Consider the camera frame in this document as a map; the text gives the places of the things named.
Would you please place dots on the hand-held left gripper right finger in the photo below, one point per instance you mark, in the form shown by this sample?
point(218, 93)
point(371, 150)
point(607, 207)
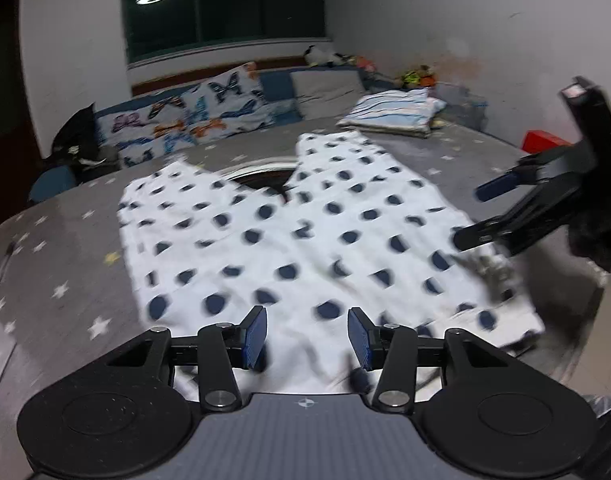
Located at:
point(361, 338)

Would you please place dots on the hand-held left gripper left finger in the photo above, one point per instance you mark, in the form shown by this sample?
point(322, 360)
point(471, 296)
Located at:
point(255, 338)

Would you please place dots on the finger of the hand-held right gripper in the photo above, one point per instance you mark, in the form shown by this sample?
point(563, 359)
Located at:
point(500, 185)
point(485, 234)

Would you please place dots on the white polka dot pants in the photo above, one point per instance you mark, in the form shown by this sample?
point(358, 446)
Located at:
point(310, 220)

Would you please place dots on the red box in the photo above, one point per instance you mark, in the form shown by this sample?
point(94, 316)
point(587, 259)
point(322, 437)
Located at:
point(543, 141)

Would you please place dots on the grey crumpled blanket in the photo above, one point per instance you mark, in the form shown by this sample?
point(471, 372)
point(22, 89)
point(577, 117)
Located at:
point(460, 102)

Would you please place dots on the striped folded cloth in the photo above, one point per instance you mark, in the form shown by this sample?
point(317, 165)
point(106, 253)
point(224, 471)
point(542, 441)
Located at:
point(393, 110)

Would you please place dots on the yellow green toy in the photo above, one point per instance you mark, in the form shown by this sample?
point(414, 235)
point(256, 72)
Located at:
point(418, 77)

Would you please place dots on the orange toy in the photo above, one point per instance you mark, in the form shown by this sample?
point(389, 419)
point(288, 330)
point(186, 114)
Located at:
point(368, 64)

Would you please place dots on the grey cushion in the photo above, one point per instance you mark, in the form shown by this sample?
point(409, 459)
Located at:
point(325, 91)

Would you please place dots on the butterfly print cushion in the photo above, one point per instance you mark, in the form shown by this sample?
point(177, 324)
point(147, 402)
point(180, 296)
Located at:
point(185, 110)

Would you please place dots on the blue sofa cushion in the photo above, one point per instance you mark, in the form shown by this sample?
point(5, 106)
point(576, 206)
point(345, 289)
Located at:
point(275, 89)

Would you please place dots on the blue round cushion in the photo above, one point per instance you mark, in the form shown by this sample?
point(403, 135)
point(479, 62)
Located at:
point(55, 184)

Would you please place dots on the dark pen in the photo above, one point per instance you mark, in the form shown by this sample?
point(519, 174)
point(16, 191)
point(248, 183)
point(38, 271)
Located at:
point(4, 264)

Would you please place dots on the black bag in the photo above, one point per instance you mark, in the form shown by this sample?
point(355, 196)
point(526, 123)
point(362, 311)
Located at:
point(80, 135)

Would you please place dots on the dark window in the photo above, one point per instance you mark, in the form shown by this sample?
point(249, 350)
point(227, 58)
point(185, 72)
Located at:
point(225, 5)

